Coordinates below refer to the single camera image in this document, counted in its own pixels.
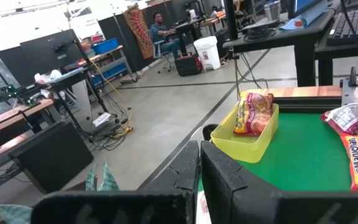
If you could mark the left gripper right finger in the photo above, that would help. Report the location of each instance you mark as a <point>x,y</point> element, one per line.
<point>228,199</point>

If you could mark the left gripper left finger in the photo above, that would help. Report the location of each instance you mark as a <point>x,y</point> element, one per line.
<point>166,202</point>

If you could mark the maroon Maruchan noodle pack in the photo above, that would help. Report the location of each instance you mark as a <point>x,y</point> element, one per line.
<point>253,115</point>

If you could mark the red Maruchan noodle pack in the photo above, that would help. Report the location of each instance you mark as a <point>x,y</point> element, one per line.
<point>353,118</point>

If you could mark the yellow-green plastic bin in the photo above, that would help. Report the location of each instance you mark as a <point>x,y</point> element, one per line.
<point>244,149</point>

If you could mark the green table mat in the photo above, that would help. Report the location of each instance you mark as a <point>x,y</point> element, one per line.
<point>306,155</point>

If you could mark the black case with red trim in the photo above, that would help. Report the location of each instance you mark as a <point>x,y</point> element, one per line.
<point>186,65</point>

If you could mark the blue storage bin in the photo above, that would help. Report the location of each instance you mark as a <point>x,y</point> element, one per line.
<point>106,46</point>
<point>113,70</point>

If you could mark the white trash bin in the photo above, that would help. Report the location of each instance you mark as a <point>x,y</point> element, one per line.
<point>207,53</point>

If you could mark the office chair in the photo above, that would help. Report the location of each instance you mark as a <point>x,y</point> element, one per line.
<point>158,53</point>

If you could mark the computer desk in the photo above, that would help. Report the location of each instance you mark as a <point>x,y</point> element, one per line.
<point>304,62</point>

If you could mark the black room partition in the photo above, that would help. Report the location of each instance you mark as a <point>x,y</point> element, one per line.
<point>113,40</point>

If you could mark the person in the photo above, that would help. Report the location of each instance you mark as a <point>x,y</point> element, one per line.
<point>160,31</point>

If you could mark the white plastic bag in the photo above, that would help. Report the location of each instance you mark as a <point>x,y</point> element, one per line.
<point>48,76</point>

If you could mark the patterned orange tapestry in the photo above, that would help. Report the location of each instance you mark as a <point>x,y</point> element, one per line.
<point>138,31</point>

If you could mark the wooden-top workbench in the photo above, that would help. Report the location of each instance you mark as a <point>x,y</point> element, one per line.
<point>17,109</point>

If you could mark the black rig pole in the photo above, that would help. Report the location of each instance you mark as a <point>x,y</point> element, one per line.
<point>230,18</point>

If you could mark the grey metal cup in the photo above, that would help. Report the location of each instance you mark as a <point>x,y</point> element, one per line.
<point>272,12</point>

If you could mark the light blue folder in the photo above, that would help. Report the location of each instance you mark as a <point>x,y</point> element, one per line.
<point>306,21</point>

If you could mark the black display panel on stand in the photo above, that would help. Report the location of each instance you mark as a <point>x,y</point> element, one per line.
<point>36,56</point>

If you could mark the computer monitor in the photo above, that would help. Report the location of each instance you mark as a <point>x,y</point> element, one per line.
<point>303,6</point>

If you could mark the black keyboard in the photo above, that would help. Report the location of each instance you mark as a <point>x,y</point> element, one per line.
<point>353,26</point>

